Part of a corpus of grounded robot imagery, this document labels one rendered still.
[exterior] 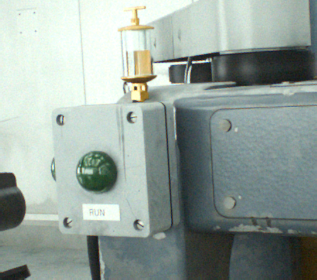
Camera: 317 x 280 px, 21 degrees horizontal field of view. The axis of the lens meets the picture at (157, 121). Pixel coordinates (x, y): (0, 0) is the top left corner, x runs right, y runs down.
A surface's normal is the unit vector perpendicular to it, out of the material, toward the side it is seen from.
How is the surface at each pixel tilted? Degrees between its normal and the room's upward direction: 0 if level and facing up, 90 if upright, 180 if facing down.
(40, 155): 90
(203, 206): 90
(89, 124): 90
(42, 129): 90
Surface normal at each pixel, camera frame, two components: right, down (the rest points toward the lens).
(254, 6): -0.22, 0.07
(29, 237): -0.48, 0.07
